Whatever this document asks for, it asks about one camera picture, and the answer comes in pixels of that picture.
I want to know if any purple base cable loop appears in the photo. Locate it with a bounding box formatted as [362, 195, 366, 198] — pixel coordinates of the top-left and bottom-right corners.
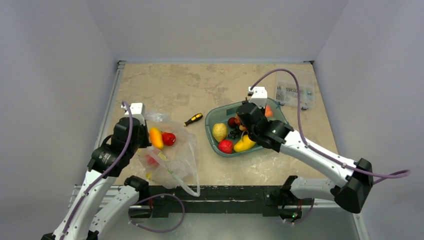
[127, 193, 186, 233]

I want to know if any yellow black screwdriver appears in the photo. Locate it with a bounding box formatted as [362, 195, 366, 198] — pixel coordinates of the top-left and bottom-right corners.
[183, 113, 203, 127]

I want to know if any orange yellow fake mango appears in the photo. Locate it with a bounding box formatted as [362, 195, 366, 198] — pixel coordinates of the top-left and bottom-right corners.
[149, 127, 165, 150]

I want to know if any dark red fake plum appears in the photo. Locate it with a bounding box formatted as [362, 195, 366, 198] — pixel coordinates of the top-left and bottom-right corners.
[227, 117, 238, 129]

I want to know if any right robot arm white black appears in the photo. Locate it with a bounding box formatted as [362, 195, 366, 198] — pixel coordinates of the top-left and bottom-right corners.
[236, 103, 374, 214]

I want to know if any clear plastic screw box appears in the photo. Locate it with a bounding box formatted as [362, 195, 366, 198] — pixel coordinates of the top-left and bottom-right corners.
[274, 69, 315, 110]

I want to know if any aluminium frame rail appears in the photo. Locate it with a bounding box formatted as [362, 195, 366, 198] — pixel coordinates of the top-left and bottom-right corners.
[67, 184, 133, 213]

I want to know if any yellow fake lemon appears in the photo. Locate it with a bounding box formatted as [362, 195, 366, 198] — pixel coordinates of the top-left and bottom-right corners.
[212, 123, 228, 143]

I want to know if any red fake cherry bunch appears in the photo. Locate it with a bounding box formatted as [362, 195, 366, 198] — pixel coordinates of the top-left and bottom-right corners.
[145, 155, 159, 168]

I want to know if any clear plastic bag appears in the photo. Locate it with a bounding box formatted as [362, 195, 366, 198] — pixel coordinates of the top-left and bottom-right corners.
[137, 110, 201, 197]

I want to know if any dark fake grape bunch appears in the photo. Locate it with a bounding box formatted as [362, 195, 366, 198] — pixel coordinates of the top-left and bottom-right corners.
[227, 124, 243, 140]

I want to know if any red fake lychee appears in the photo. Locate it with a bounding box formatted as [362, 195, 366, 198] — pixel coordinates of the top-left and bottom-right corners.
[218, 139, 234, 154]

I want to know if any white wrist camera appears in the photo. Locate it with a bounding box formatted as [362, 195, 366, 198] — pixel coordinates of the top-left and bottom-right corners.
[120, 102, 147, 126]
[247, 86, 268, 109]

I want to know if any red fake apple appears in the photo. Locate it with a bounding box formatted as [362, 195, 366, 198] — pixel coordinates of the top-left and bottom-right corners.
[161, 132, 177, 146]

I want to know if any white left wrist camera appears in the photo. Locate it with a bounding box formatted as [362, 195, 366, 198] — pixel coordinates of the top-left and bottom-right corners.
[120, 102, 147, 126]

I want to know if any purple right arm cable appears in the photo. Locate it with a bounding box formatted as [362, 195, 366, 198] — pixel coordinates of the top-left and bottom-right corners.
[250, 68, 412, 180]

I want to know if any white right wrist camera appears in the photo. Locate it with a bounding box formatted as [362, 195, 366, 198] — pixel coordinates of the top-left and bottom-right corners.
[247, 86, 268, 109]

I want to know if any teal plastic basin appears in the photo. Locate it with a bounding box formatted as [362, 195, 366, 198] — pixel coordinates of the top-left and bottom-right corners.
[205, 98, 288, 158]

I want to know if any orange fake peach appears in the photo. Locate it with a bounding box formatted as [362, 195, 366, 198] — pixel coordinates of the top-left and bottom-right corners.
[264, 105, 274, 118]

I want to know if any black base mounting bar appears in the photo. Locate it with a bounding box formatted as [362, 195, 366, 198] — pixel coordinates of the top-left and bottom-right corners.
[128, 176, 314, 221]

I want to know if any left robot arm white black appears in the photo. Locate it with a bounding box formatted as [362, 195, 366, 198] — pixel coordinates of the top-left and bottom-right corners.
[42, 114, 151, 240]

